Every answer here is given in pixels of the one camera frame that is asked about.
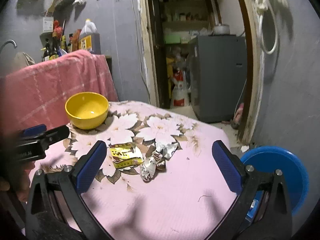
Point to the beige cloth near faucet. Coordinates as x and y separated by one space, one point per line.
22 60

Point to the metal pot on fridge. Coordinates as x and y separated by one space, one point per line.
221 29

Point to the person's left hand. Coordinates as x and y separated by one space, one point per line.
14 176

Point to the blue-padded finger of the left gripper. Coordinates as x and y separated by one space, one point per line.
33 131

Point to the yellow bowl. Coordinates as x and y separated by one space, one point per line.
87 110

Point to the silver wrapper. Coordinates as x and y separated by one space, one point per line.
155 161

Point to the blue plastic basin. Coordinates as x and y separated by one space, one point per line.
281 162

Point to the metal faucet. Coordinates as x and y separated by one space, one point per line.
10 41

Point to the dark sauce bottle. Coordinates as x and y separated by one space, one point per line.
54 54

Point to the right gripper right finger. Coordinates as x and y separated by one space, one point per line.
233 224

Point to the yellow snack wrapper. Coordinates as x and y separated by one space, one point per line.
126 155

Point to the large cooking oil jug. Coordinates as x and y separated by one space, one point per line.
89 38

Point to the grey refrigerator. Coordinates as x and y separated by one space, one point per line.
218 71

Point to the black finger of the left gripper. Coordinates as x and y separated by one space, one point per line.
53 136

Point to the pink floral tablecloth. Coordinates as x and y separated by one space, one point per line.
186 198

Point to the pink checked towel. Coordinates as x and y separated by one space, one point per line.
37 94

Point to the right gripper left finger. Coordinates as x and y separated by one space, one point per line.
77 180

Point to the green container on shelf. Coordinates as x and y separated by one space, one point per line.
172 38

